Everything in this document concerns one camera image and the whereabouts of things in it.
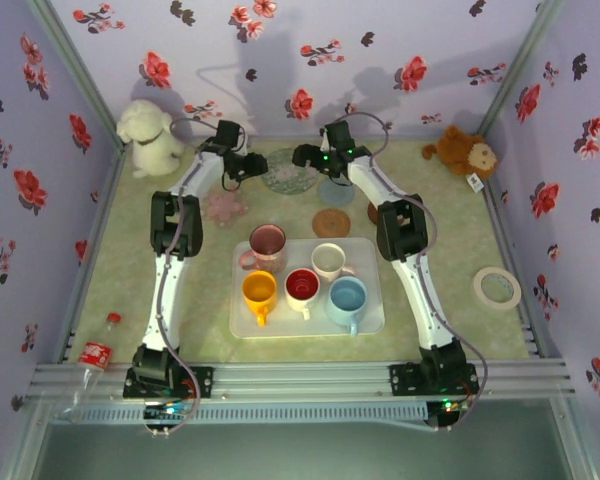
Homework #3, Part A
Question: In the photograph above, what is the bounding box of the round green floral coaster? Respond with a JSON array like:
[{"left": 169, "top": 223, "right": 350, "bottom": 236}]
[{"left": 259, "top": 148, "right": 320, "bottom": 196}]

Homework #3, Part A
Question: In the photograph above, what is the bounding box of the blue woven round coaster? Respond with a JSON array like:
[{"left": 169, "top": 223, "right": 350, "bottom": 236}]
[{"left": 317, "top": 178, "right": 355, "bottom": 208}]

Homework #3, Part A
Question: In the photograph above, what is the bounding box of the pink flower shaped coaster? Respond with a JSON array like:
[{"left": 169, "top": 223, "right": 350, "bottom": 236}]
[{"left": 202, "top": 192, "right": 247, "bottom": 230}]

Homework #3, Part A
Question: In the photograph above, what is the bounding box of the brown woven round coaster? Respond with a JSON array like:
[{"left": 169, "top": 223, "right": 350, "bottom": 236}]
[{"left": 311, "top": 208, "right": 352, "bottom": 239}]

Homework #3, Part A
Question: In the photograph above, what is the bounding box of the pink cartoon print mug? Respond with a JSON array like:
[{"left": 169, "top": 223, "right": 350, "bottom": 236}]
[{"left": 238, "top": 224, "right": 288, "bottom": 275}]

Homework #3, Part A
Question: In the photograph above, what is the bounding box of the cream pink mug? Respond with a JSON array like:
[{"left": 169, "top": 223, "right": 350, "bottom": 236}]
[{"left": 310, "top": 242, "right": 357, "bottom": 284}]

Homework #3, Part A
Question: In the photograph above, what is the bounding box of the yellow mug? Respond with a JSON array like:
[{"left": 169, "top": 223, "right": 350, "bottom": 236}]
[{"left": 241, "top": 270, "right": 279, "bottom": 328}]

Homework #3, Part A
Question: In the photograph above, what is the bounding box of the white mug red inside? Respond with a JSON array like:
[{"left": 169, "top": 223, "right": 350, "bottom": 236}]
[{"left": 284, "top": 268, "right": 322, "bottom": 321}]

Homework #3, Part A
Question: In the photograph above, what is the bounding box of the light blue mug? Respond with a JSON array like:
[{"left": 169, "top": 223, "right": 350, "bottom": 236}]
[{"left": 325, "top": 276, "right": 369, "bottom": 337}]

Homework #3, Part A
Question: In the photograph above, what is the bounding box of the white plush dog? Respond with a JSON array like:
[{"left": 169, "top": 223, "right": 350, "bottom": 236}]
[{"left": 116, "top": 98, "right": 186, "bottom": 180}]

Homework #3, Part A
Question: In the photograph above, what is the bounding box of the brown plush monkey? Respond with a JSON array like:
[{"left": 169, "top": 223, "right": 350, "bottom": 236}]
[{"left": 421, "top": 124, "right": 499, "bottom": 194}]

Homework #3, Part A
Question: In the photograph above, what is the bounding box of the white plastic tray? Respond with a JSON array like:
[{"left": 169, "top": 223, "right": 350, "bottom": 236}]
[{"left": 228, "top": 237, "right": 386, "bottom": 340}]

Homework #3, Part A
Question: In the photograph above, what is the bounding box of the beige masking tape roll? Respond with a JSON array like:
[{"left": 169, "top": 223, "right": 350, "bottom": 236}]
[{"left": 472, "top": 266, "right": 523, "bottom": 312}]

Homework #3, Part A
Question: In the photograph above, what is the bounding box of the clear bottle red label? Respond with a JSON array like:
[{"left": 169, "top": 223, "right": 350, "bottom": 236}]
[{"left": 54, "top": 312, "right": 124, "bottom": 424}]

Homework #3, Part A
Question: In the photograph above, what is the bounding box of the controller circuit board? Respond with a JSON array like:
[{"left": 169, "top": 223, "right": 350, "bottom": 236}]
[
  {"left": 427, "top": 397, "right": 470, "bottom": 416},
  {"left": 143, "top": 399, "right": 194, "bottom": 424}
]

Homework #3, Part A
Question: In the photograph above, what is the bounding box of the grey left arm cable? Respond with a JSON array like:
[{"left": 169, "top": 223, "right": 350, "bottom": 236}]
[{"left": 147, "top": 117, "right": 250, "bottom": 439}]

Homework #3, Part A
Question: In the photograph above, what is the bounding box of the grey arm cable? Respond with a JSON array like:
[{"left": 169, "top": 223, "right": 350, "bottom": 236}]
[
  {"left": 147, "top": 117, "right": 250, "bottom": 439},
  {"left": 347, "top": 112, "right": 490, "bottom": 434}
]

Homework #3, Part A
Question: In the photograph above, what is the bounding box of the grey right arm cable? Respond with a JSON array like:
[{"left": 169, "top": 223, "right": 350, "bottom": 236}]
[{"left": 347, "top": 112, "right": 490, "bottom": 434}]

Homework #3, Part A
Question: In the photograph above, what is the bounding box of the aluminium side rail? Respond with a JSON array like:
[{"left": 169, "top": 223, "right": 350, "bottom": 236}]
[
  {"left": 54, "top": 147, "right": 129, "bottom": 364},
  {"left": 479, "top": 174, "right": 551, "bottom": 359}
]

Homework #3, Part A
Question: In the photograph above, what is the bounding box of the aluminium corner post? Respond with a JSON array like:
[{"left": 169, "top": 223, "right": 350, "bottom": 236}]
[
  {"left": 24, "top": 0, "right": 129, "bottom": 151},
  {"left": 477, "top": 0, "right": 566, "bottom": 139}
]

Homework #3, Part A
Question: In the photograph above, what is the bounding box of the long aluminium frame rail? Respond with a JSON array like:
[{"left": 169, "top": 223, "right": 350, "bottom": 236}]
[{"left": 27, "top": 360, "right": 577, "bottom": 401}]

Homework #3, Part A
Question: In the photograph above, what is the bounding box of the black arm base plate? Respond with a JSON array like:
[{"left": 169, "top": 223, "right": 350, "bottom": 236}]
[
  {"left": 388, "top": 363, "right": 480, "bottom": 399},
  {"left": 123, "top": 367, "right": 215, "bottom": 400}
]

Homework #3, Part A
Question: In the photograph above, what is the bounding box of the grey slotted cable duct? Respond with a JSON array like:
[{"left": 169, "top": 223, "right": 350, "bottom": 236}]
[{"left": 49, "top": 401, "right": 430, "bottom": 426}]

